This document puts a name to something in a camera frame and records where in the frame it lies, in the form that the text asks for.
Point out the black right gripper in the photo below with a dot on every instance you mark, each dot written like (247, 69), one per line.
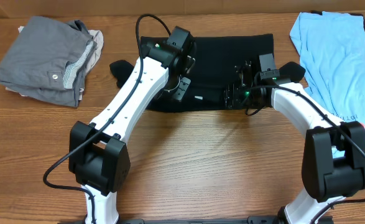
(230, 96)

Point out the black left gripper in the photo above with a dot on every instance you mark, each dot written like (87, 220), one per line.
(180, 94)

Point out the black t-shirt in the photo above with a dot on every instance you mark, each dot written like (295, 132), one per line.
(215, 69)

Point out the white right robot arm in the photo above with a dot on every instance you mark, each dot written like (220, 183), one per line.
(333, 165)

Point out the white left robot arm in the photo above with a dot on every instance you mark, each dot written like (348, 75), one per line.
(99, 157)

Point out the light blue printed t-shirt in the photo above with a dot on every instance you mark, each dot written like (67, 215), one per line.
(331, 47)

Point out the folded grey shorts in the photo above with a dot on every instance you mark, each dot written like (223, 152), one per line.
(45, 62)

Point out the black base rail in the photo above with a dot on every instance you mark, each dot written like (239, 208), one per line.
(197, 221)

